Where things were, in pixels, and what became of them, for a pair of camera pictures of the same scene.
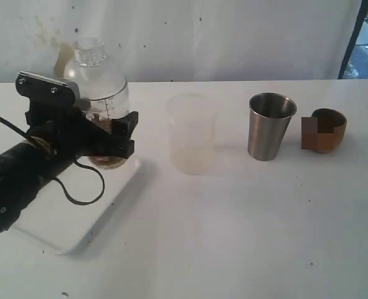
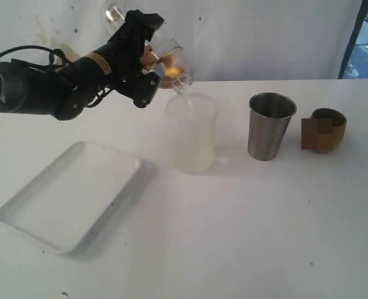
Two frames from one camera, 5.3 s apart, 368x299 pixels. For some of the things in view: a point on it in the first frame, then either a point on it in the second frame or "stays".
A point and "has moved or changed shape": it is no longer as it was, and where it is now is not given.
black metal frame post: x=363 y=12 stays
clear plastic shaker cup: x=103 y=111 → x=162 y=43
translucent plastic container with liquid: x=192 y=132 stays
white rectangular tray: x=71 y=207 stays
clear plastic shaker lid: x=96 y=78 has moved or changed shape
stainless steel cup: x=269 y=117 stays
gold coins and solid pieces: x=104 y=162 → x=173 y=69
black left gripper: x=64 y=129 → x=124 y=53
